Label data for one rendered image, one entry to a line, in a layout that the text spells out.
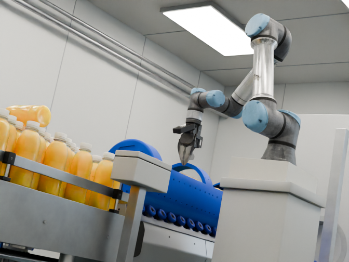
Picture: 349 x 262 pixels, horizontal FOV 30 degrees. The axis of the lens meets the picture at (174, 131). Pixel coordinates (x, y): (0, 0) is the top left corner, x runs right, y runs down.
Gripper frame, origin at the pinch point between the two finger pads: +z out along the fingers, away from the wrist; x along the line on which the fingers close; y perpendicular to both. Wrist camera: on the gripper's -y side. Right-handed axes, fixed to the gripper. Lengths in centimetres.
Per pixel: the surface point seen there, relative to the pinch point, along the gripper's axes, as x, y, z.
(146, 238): -14, -36, 38
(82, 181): -21, -85, 27
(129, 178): -32, -76, 23
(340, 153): -35, 100, -32
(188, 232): -11.6, -3.7, 31.1
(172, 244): -13.7, -16.8, 38.0
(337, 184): -35, 100, -15
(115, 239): -23, -66, 42
